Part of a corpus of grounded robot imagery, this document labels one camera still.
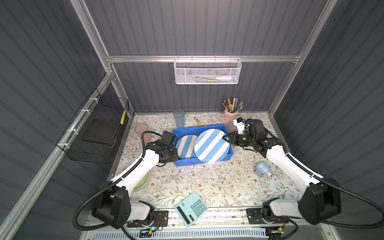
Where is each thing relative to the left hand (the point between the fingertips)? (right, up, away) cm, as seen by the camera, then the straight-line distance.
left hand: (173, 156), depth 84 cm
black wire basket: (-41, +28, 0) cm, 49 cm away
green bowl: (-16, -13, -5) cm, 21 cm away
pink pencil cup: (+37, +24, +24) cm, 50 cm away
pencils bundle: (+41, +32, +25) cm, 58 cm away
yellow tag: (-28, +22, -2) cm, 36 cm away
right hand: (+28, +11, -5) cm, 31 cm away
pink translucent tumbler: (-30, +16, +28) cm, 44 cm away
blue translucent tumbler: (+2, +24, +16) cm, 29 cm away
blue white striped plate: (+6, +4, +12) cm, 14 cm away
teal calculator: (+10, -25, -9) cm, 28 cm away
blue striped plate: (+20, +7, -4) cm, 22 cm away
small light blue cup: (+51, -7, 0) cm, 51 cm away
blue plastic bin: (+13, +14, +22) cm, 29 cm away
